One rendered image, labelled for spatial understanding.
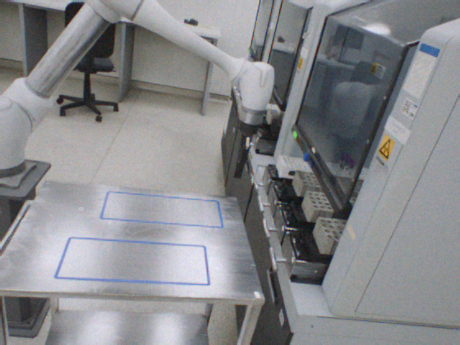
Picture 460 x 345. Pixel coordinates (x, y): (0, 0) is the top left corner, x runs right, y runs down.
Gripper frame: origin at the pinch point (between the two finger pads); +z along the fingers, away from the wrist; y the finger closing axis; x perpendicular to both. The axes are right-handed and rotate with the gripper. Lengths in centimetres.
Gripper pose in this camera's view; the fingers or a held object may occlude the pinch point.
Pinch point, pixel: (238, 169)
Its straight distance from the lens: 149.6
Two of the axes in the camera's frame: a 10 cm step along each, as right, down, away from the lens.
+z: -1.9, 8.7, 4.5
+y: -0.5, -4.7, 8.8
